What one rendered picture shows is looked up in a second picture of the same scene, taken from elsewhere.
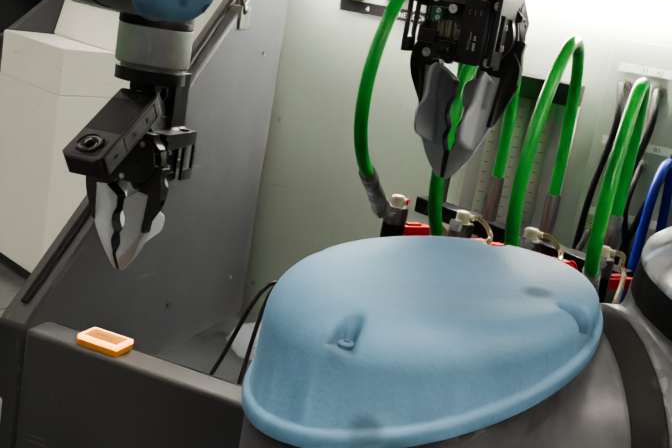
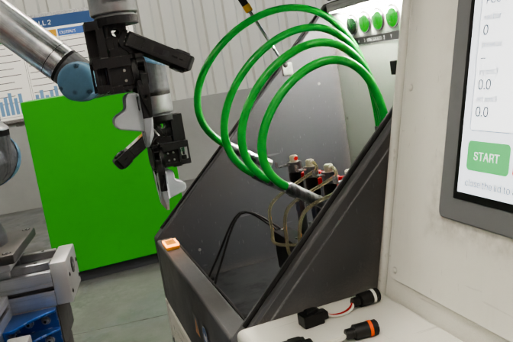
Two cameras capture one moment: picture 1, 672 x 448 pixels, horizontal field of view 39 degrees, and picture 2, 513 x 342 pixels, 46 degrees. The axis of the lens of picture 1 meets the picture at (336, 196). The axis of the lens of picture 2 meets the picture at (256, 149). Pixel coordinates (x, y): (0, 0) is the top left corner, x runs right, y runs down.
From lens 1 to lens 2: 102 cm
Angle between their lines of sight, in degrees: 51
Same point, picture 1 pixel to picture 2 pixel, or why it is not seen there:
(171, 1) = (69, 94)
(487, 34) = (104, 78)
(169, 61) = not seen: hidden behind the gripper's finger
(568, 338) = not seen: outside the picture
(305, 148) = (359, 132)
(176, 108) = (174, 130)
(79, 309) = (195, 232)
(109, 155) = (120, 159)
